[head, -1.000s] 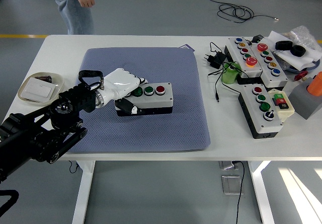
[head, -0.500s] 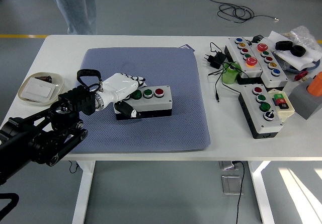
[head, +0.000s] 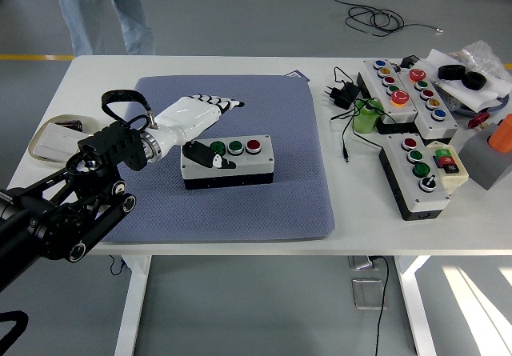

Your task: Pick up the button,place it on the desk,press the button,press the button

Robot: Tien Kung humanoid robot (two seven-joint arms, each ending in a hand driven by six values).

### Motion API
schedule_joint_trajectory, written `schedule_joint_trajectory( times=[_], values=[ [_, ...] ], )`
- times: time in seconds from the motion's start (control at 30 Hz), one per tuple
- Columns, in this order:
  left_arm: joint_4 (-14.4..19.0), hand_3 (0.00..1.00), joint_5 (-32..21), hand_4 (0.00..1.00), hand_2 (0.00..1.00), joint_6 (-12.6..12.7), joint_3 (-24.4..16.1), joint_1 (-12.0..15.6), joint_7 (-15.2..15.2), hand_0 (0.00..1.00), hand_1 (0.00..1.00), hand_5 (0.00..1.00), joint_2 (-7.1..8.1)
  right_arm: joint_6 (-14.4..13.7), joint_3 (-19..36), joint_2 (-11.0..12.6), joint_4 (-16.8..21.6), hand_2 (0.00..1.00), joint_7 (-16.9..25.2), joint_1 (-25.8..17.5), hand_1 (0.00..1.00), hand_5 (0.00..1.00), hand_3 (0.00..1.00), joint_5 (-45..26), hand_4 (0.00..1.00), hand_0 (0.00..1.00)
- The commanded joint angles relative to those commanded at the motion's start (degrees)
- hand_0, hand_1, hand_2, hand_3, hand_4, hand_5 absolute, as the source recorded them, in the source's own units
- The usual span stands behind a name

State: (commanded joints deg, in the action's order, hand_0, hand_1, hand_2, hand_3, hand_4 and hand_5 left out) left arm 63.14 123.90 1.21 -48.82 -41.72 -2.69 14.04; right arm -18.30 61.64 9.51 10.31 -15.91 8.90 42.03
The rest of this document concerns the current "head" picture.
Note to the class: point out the white table leg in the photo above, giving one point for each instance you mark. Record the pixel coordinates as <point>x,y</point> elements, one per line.
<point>134,312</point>
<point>416,312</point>

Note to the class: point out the five-button box, red mushroom button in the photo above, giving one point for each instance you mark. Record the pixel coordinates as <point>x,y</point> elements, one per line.
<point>442,130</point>

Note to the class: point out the white foam sheet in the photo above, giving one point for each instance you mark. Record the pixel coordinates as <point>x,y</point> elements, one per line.
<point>488,94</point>

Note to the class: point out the blue-grey textured mat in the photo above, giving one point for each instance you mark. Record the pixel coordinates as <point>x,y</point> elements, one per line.
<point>280,212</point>

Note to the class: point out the small black device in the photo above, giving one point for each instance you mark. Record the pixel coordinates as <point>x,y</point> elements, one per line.
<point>410,62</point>

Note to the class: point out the grey block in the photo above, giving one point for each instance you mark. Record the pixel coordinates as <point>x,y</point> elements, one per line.
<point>480,160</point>

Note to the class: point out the person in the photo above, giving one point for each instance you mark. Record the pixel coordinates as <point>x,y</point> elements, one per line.
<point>80,20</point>

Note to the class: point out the clear bubble wrap bag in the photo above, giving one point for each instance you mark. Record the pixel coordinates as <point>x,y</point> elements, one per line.
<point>480,54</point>

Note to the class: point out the four-button control box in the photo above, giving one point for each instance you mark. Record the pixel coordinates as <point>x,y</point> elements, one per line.
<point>400,164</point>
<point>256,168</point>

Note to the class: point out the red knob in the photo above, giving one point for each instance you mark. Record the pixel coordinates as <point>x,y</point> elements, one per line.
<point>478,122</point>

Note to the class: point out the small dark metal part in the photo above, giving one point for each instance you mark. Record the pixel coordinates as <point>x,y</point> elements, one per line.
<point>70,125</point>

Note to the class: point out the metal floor socket box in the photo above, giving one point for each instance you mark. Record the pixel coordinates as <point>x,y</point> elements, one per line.
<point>366,294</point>

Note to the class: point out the white shallow dish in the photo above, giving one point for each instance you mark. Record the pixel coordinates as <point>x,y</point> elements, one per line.
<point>91,126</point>

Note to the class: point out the cream green-red switch box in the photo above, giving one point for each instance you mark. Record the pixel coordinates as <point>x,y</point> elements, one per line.
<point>458,178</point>

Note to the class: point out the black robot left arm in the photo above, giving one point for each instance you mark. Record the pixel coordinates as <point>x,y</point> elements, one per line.
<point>48,220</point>

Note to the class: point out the blue plate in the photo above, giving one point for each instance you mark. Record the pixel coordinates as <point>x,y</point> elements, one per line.
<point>466,110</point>

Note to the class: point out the grey under-table socket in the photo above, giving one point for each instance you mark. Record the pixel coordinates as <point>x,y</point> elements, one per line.
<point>360,263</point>

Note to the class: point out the five-button box, red-orange mushroom button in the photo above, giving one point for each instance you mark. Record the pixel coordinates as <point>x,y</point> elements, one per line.
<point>376,80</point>

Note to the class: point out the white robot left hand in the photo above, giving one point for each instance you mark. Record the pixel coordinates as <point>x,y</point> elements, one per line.
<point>188,116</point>

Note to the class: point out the black power adapter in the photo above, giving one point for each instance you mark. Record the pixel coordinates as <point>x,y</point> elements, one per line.
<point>345,94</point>

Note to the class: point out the green plastic cylinder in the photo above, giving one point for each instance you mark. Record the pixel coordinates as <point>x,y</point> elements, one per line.
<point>364,122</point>

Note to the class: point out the white wall switch plate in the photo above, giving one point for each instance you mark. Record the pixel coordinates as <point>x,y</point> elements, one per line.
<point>52,142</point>

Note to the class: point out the orange cylinder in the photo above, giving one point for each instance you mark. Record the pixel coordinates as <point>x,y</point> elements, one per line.
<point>502,136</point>

